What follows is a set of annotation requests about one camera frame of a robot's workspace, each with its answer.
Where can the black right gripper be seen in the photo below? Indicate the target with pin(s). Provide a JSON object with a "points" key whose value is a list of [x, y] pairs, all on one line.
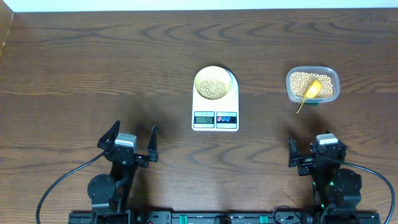
{"points": [[306, 160]]}

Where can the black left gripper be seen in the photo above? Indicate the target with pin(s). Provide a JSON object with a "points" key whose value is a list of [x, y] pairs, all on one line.
{"points": [[142, 162]]}

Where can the orange plastic measuring scoop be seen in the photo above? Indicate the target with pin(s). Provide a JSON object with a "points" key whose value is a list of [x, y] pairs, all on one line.
{"points": [[311, 92]]}

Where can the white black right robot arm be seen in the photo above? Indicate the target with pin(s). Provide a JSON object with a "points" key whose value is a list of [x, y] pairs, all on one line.
{"points": [[336, 191]]}

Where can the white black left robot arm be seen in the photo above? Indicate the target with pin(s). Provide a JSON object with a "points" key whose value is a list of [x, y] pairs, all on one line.
{"points": [[109, 193]]}

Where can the white digital kitchen scale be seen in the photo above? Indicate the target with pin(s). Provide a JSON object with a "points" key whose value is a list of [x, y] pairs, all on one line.
{"points": [[217, 115]]}

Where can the soybeans in yellow bowl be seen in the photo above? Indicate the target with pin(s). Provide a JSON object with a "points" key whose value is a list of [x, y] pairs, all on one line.
{"points": [[212, 89]]}

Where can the pale yellow plastic bowl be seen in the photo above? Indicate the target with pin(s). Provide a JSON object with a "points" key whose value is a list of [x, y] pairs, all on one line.
{"points": [[213, 72]]}

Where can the pile of soybeans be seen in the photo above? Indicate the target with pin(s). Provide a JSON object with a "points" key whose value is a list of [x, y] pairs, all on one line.
{"points": [[300, 81]]}

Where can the clear plastic soybean container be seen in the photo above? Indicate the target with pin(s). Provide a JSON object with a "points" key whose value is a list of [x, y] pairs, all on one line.
{"points": [[319, 70]]}

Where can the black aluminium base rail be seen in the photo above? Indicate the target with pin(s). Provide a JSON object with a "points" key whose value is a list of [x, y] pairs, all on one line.
{"points": [[279, 215]]}

